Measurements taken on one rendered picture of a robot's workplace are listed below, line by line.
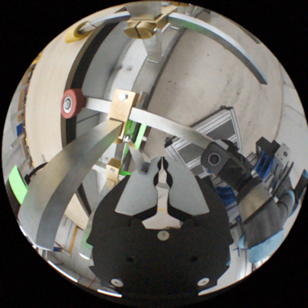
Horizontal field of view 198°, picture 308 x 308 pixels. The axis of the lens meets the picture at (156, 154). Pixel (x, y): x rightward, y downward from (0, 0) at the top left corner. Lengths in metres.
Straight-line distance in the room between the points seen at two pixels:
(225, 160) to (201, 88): 1.05
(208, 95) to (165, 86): 0.47
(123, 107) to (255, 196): 0.30
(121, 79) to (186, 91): 0.77
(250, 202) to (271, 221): 0.06
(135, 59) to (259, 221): 0.63
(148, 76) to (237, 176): 0.40
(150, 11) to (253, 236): 0.33
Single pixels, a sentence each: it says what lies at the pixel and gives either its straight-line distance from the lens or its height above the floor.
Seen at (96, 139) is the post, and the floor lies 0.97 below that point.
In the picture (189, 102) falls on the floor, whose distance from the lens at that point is 1.13.
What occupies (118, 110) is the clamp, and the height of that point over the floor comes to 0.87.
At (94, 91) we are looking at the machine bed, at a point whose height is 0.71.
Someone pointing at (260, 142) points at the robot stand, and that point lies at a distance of 0.68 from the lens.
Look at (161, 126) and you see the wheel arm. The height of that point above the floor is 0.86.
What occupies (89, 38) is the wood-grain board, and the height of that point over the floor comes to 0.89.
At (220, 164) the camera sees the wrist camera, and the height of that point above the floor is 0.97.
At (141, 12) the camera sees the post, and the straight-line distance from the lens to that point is 0.19.
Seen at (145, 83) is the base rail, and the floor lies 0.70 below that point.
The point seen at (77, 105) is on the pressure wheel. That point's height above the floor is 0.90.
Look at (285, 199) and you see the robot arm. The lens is 0.26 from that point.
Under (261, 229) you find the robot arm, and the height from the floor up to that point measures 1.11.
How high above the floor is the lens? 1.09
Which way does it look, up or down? 59 degrees down
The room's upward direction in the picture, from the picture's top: 175 degrees counter-clockwise
